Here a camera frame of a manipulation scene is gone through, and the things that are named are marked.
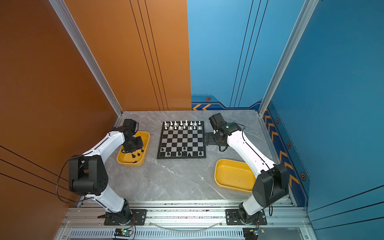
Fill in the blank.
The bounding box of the yellow tray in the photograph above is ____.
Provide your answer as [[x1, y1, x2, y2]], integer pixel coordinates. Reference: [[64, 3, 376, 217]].
[[214, 159, 256, 193], [117, 131, 151, 167]]

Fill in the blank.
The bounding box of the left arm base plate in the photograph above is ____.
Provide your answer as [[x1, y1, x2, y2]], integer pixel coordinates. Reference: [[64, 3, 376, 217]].
[[98, 209, 147, 227]]

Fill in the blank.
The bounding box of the left aluminium corner post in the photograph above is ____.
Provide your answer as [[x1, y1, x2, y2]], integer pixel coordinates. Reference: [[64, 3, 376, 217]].
[[49, 0, 124, 117]]

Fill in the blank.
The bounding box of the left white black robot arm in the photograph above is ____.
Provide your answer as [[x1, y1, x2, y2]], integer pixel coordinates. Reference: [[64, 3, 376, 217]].
[[69, 119, 144, 226]]

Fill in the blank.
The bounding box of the right green circuit board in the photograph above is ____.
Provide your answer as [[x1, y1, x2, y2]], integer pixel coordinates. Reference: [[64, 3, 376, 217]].
[[243, 228, 265, 240]]

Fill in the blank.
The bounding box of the black white chessboard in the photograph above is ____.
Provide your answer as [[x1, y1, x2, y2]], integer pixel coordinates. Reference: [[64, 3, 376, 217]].
[[157, 120, 207, 160]]

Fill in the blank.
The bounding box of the left green circuit board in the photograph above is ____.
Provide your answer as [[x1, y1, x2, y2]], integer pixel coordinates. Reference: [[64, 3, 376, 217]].
[[114, 228, 134, 240]]

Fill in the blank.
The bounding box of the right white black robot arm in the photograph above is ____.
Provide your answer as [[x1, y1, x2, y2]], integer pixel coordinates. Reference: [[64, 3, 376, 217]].
[[209, 113, 289, 225]]

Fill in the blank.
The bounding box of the right aluminium corner post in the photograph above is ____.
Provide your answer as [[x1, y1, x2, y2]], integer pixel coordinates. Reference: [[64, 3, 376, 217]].
[[258, 0, 319, 117]]

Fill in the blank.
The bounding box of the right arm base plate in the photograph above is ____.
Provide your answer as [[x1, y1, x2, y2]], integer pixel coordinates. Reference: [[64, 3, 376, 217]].
[[225, 209, 268, 226]]

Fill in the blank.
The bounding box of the green circuit board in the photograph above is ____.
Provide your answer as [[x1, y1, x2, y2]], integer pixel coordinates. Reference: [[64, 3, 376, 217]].
[[243, 228, 265, 240], [114, 228, 134, 240]]

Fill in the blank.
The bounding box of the aluminium front frame rail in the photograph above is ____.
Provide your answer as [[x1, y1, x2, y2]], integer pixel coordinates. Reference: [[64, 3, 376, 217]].
[[56, 198, 316, 240]]

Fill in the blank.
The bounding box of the aluminium corner post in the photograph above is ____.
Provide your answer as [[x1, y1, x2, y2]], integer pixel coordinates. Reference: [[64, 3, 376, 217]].
[[258, 0, 319, 117], [49, 0, 124, 117]]

